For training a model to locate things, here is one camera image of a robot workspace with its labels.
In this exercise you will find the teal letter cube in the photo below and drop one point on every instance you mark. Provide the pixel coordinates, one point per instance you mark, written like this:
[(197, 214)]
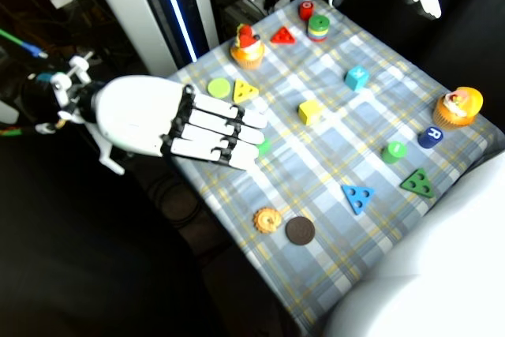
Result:
[(357, 78)]

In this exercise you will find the green cube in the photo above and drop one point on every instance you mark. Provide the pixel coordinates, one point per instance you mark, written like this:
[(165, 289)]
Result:
[(265, 147)]

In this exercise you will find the green toy sandwich cookie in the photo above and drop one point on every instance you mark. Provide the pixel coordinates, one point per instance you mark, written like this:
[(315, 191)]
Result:
[(219, 88)]

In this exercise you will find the white column with blue light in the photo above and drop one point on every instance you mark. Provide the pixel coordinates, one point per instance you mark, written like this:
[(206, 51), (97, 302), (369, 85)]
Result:
[(130, 9)]

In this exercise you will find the yellow triangle block with holes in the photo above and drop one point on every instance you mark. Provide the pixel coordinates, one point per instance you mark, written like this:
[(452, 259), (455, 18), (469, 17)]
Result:
[(244, 92)]

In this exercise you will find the red cylinder block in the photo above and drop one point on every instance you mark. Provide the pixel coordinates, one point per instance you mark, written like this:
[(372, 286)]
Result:
[(306, 10)]

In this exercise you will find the toy cupcake with peach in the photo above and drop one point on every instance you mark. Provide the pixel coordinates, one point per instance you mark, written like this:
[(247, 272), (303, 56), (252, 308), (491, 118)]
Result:
[(457, 110)]

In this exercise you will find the toy cupcake with strawberries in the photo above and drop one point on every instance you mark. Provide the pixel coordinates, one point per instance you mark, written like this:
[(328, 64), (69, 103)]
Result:
[(248, 53)]

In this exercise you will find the red triangle block with holes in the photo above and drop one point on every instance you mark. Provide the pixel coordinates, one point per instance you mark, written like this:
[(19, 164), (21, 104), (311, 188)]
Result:
[(283, 37)]

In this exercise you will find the blue cylinder block letter R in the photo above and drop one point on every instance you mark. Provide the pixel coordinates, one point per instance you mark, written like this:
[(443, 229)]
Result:
[(430, 137)]

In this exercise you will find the grey power strip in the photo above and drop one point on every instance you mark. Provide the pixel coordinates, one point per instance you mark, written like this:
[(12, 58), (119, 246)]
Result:
[(240, 9)]

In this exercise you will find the green cylinder block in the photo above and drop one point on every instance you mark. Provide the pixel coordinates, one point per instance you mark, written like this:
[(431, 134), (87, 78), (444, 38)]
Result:
[(393, 152)]

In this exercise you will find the yellow cube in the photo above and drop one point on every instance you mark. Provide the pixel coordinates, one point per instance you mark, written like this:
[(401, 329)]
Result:
[(309, 113)]

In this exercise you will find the yellow toy biscuit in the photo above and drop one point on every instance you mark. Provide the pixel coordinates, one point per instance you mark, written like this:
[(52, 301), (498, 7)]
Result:
[(267, 220)]

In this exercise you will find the plaid tablecloth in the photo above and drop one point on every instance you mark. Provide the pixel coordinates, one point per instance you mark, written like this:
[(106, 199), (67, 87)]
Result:
[(335, 147)]

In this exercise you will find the green triangle block with holes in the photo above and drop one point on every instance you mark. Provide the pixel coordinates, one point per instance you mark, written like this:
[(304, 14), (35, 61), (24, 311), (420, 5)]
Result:
[(418, 187)]

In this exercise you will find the brown toy sandwich cookie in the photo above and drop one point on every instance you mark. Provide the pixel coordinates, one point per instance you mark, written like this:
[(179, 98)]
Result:
[(300, 231)]

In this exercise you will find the blue triangle block with holes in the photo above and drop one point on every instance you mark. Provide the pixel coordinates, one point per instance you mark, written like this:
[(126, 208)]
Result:
[(357, 199)]

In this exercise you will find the white robot body shell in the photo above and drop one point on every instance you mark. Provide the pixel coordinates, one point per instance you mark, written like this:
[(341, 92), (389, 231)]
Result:
[(434, 266)]

